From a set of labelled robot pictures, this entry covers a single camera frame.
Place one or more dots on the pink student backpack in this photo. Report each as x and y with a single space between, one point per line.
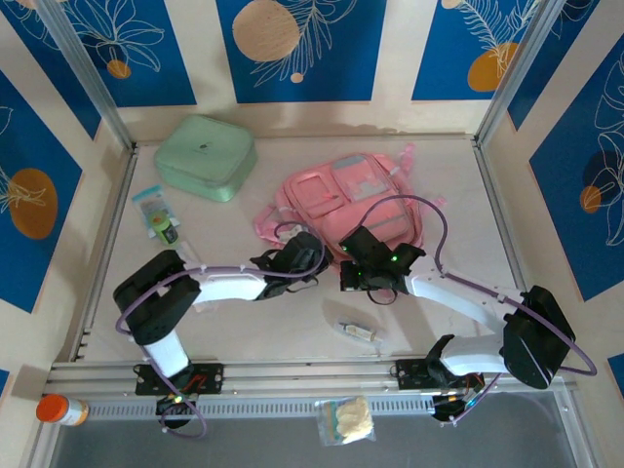
341 195

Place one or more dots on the small clear tube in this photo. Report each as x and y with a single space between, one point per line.
358 332

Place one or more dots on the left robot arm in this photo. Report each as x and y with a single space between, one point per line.
156 302

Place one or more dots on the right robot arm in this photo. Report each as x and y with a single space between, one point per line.
536 336

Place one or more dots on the green toy blister pack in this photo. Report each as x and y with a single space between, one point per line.
148 200

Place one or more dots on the clear bag of white pieces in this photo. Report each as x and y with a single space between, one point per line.
348 419

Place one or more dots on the small green stationery item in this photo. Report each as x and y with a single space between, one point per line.
166 234

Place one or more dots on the mint green zip pouch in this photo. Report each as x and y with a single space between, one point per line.
205 156

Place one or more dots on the black controller board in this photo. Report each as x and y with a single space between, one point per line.
441 409
166 405

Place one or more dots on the orange-lid bottle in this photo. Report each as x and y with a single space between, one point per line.
61 410

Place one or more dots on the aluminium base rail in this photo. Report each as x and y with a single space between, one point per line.
302 373

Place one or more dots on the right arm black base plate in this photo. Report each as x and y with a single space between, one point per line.
407 373

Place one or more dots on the aluminium side rail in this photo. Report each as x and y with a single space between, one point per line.
487 170
109 244

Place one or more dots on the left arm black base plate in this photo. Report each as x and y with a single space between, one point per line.
209 378

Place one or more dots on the aluminium frame post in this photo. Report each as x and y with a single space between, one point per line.
86 68
518 68

